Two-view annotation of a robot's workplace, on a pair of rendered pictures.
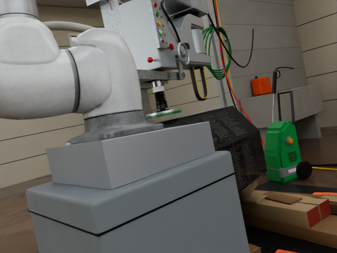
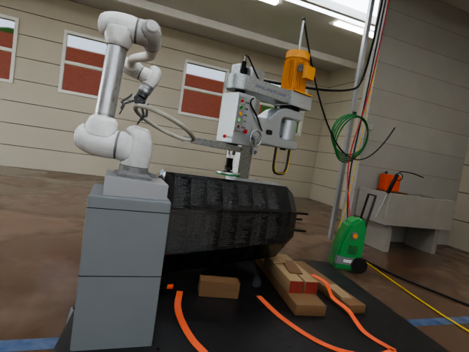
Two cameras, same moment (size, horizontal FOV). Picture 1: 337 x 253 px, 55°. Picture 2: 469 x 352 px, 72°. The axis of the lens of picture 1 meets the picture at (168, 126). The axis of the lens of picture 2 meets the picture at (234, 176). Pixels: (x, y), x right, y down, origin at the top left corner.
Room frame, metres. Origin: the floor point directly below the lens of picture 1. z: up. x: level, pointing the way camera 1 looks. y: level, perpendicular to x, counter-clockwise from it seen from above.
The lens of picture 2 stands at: (-0.64, -0.99, 1.11)
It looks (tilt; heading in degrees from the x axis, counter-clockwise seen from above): 4 degrees down; 20
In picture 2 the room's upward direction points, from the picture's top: 9 degrees clockwise
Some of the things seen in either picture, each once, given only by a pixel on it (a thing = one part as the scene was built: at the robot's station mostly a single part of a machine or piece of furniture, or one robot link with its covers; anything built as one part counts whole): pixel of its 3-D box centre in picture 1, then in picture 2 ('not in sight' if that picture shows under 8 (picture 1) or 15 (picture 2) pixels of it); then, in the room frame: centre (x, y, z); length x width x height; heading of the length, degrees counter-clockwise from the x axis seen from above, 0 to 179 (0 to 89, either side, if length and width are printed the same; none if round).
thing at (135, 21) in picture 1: (155, 40); (242, 122); (2.03, -0.02, 1.37); 0.36 x 0.22 x 0.45; 151
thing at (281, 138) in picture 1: (280, 136); (352, 230); (3.23, -1.08, 0.43); 0.35 x 0.35 x 0.87; 18
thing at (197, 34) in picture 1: (191, 44); (285, 130); (2.54, -0.31, 1.39); 0.19 x 0.19 x 0.20
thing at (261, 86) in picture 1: (263, 85); (391, 182); (5.08, -1.59, 1.00); 0.50 x 0.22 x 0.33; 130
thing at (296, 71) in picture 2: not in sight; (296, 73); (2.53, -0.32, 1.95); 0.31 x 0.28 x 0.40; 61
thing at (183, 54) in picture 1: (178, 55); (252, 137); (2.01, -0.15, 1.24); 0.15 x 0.10 x 0.15; 151
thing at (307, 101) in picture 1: (286, 118); (401, 221); (4.99, -1.82, 0.43); 1.30 x 0.62 x 0.86; 130
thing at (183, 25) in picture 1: (179, 46); (267, 130); (2.30, -0.19, 1.35); 0.74 x 0.23 x 0.49; 151
